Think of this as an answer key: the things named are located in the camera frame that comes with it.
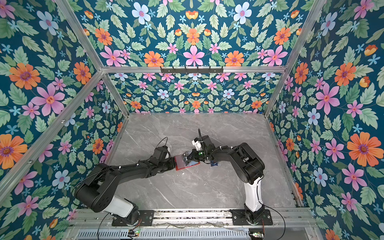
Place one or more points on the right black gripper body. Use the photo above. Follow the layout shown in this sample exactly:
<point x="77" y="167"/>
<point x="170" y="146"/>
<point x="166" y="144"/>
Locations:
<point x="199" y="155"/>

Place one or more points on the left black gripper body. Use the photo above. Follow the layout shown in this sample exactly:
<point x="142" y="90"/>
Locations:
<point x="170" y="164"/>

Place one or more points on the red leather card holder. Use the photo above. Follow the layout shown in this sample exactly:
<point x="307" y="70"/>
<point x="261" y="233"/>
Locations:
<point x="183" y="161"/>

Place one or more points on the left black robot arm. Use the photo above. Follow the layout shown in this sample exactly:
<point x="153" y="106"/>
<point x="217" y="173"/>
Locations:
<point x="98" y="190"/>

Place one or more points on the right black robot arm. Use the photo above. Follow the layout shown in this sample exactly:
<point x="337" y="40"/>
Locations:
<point x="246" y="163"/>

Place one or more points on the black hook rack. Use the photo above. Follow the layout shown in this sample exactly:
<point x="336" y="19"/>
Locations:
<point x="191" y="70"/>

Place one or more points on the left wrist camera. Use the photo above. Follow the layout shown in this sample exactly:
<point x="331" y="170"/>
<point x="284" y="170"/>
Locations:
<point x="164" y="151"/>

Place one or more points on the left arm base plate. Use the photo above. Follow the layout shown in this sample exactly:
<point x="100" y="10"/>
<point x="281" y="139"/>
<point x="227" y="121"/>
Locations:
<point x="140" y="218"/>

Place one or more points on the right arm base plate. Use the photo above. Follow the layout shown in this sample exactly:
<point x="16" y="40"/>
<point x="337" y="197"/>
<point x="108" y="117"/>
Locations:
<point x="247" y="218"/>

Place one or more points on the white vented cable duct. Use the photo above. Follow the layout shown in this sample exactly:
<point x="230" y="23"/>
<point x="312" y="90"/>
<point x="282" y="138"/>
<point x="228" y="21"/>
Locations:
<point x="164" y="234"/>

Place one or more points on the aluminium mounting rail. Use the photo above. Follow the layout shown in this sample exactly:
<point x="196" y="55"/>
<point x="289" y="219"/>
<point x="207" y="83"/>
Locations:
<point x="227" y="218"/>

